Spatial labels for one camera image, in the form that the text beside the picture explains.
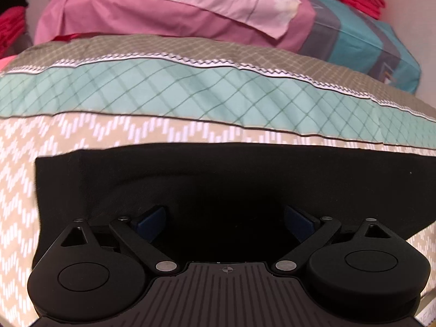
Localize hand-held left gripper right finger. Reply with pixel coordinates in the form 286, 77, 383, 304
272, 205, 392, 274

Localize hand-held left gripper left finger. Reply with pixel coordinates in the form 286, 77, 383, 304
60, 205, 181, 275

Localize black pants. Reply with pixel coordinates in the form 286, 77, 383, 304
32, 142, 436, 270

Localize patterned beige teal quilt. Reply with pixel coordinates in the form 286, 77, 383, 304
0, 33, 436, 327

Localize teal grey striped pillow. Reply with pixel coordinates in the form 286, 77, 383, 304
300, 0, 422, 95

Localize pink pillow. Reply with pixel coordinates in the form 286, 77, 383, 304
34, 0, 318, 52

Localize pink fleece blanket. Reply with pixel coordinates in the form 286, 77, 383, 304
0, 54, 20, 74

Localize pile of red clothes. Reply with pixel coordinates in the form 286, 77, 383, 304
0, 6, 28, 58

